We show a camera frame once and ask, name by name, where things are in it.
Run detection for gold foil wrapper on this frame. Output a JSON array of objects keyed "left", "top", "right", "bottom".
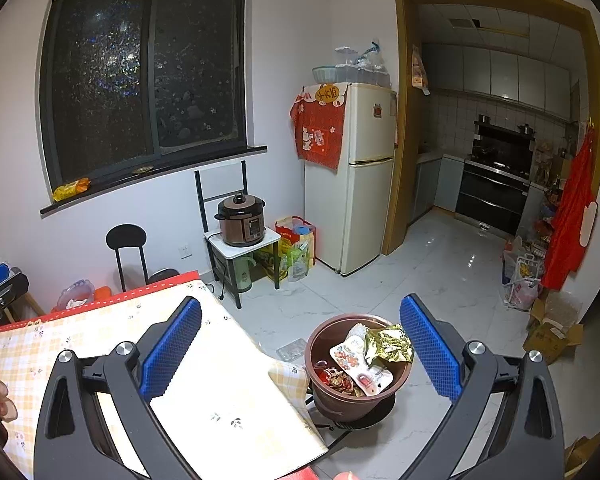
[{"left": 364, "top": 324, "right": 414, "bottom": 365}]

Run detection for white red printed wrapper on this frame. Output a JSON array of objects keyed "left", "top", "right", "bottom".
[{"left": 329, "top": 323, "right": 411, "bottom": 396}]

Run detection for brown red wrapper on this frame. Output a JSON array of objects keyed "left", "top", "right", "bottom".
[{"left": 313, "top": 360, "right": 364, "bottom": 398}]

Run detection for brown round trash bin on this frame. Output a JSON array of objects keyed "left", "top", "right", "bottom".
[{"left": 304, "top": 314, "right": 415, "bottom": 422}]

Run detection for yellow plaid floral tablecloth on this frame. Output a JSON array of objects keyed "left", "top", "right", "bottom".
[{"left": 0, "top": 273, "right": 326, "bottom": 479}]

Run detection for cardboard box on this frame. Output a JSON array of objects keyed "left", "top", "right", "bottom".
[{"left": 522, "top": 290, "right": 584, "bottom": 364}]

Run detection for green kettle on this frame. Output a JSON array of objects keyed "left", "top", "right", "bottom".
[{"left": 233, "top": 255, "right": 257, "bottom": 292}]

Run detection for black round stool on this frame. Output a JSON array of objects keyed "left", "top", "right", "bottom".
[{"left": 104, "top": 223, "right": 150, "bottom": 292}]

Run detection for yellow snack packet on sill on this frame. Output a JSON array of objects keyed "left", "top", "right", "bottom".
[{"left": 53, "top": 178, "right": 91, "bottom": 203}]

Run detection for black white side rack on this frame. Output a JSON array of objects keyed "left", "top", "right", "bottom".
[{"left": 194, "top": 159, "right": 282, "bottom": 310}]

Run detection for brown electric pressure cooker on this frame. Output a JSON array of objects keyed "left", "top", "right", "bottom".
[{"left": 214, "top": 192, "right": 265, "bottom": 247}]

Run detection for white refrigerator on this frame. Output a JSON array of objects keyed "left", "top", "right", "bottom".
[{"left": 304, "top": 82, "right": 396, "bottom": 276}]

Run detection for red yellow shopping bags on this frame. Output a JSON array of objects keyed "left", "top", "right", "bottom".
[{"left": 254, "top": 216, "right": 315, "bottom": 282}]

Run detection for black oven stove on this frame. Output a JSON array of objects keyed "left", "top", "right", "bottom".
[{"left": 455, "top": 115, "right": 535, "bottom": 235}]

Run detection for red hanging apron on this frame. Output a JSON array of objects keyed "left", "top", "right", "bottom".
[{"left": 541, "top": 122, "right": 596, "bottom": 290}]

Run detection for dark window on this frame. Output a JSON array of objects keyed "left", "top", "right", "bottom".
[{"left": 40, "top": 0, "right": 254, "bottom": 195}]

